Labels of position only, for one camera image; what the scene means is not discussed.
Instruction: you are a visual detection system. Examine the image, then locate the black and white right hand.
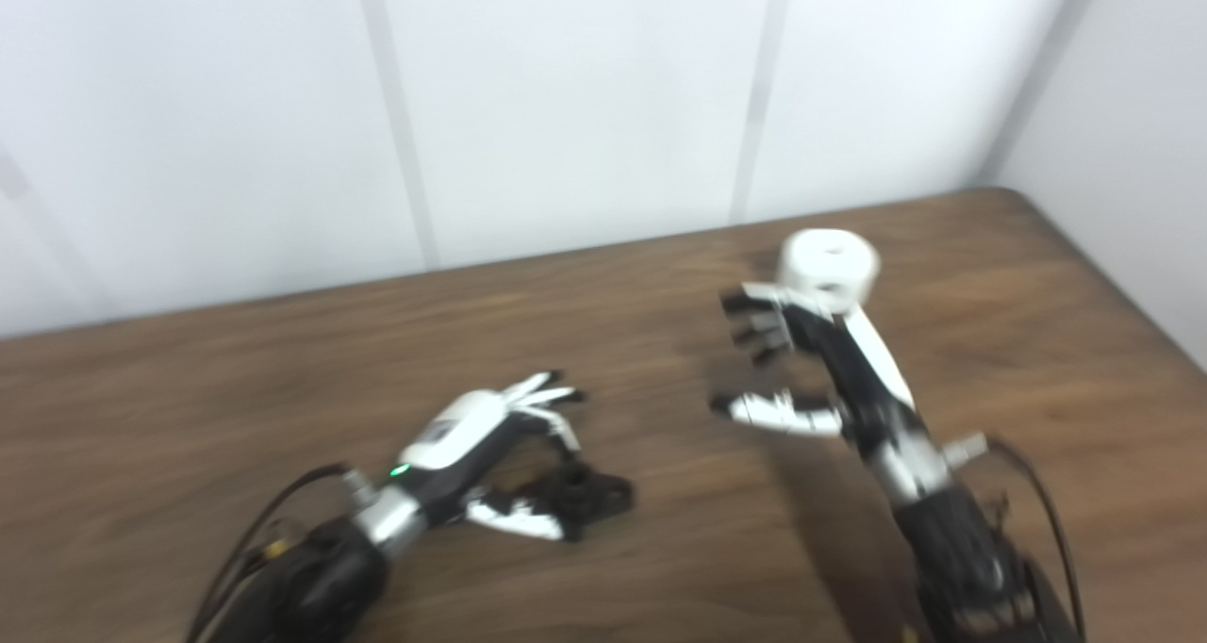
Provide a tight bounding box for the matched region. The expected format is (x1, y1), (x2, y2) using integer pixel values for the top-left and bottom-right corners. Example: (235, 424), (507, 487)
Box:
(709, 283), (920, 455)

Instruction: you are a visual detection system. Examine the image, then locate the black and white left hand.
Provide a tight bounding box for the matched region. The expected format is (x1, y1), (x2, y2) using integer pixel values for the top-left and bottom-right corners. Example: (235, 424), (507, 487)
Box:
(391, 370), (587, 542)

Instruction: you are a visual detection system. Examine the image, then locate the round white plastic piece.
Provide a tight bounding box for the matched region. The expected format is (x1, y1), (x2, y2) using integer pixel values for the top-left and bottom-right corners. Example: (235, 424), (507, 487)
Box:
(778, 229), (881, 306)

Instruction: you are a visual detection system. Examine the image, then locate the black plastic holder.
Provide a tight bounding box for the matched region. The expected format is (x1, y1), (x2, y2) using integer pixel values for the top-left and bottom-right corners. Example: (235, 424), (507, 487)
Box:
(528, 464), (635, 540)

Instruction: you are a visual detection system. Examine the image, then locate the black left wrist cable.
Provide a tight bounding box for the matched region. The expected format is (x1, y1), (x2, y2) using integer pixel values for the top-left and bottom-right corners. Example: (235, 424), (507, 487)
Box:
(187, 464), (357, 643)

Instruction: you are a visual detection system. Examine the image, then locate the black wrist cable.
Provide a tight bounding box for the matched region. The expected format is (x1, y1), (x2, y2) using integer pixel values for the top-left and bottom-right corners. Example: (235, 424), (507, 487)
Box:
(943, 434), (1087, 643)
(187, 464), (357, 643)

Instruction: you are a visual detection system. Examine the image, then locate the thin cable with yellow plug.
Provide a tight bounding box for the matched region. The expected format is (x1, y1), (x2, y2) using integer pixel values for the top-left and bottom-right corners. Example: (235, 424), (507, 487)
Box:
(226, 530), (289, 587)

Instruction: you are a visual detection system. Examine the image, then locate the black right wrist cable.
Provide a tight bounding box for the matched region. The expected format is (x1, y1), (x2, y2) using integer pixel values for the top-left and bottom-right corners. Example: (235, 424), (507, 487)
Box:
(943, 434), (1087, 643)

